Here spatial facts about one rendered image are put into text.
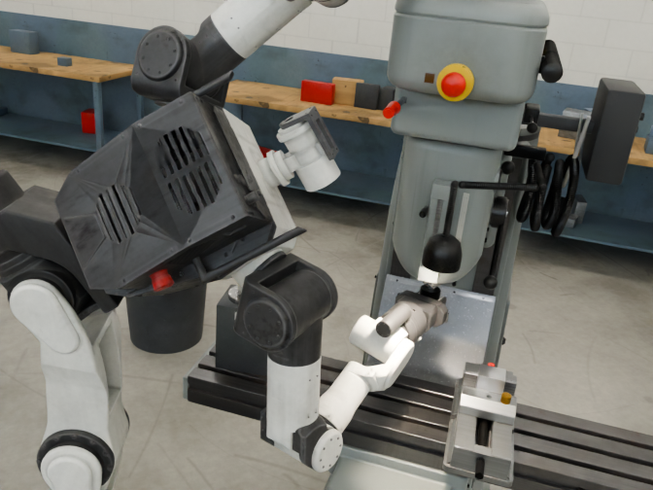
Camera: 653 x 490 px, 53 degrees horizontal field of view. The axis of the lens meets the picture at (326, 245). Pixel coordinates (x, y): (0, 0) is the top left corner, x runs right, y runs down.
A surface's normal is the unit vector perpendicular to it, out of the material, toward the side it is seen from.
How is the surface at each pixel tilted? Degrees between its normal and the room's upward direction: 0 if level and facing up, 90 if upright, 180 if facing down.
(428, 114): 90
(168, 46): 68
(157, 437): 0
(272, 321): 88
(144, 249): 75
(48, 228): 90
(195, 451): 0
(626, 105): 90
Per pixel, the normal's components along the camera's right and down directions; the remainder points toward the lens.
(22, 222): 0.03, 0.40
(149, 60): -0.35, -0.04
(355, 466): 0.08, -0.91
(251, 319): -0.50, 0.28
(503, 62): -0.19, 0.38
